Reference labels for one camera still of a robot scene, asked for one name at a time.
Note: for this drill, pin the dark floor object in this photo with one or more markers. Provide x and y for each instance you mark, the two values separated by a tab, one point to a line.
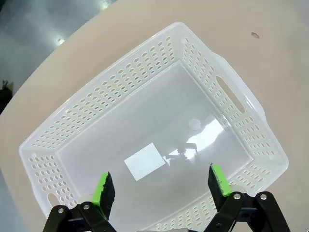
4	96

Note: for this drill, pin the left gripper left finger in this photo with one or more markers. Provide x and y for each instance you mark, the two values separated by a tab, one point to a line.
106	193

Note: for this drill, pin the white rectangular label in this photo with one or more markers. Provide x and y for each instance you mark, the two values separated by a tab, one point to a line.
144	161

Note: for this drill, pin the white perforated plastic basket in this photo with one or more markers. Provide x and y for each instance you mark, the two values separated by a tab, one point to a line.
144	116

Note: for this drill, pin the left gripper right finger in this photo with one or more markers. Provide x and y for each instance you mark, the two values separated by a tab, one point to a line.
218	183

